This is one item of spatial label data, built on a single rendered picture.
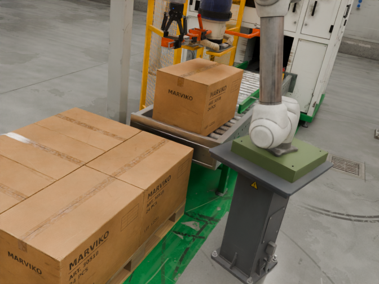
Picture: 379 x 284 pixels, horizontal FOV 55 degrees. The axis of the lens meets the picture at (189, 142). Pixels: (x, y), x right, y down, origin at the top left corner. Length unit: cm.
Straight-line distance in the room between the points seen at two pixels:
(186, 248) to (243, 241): 41
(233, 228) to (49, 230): 105
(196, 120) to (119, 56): 129
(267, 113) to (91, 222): 91
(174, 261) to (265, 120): 110
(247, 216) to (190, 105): 83
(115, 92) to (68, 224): 209
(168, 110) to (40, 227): 124
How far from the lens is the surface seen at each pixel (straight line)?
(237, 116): 301
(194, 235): 250
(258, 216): 204
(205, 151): 241
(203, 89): 234
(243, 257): 224
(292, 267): 250
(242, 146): 190
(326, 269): 260
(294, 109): 184
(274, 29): 162
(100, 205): 179
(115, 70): 351
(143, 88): 401
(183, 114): 246
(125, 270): 220
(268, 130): 161
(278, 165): 181
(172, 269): 226
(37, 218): 173
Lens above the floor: 162
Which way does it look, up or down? 26 degrees down
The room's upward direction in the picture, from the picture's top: 9 degrees clockwise
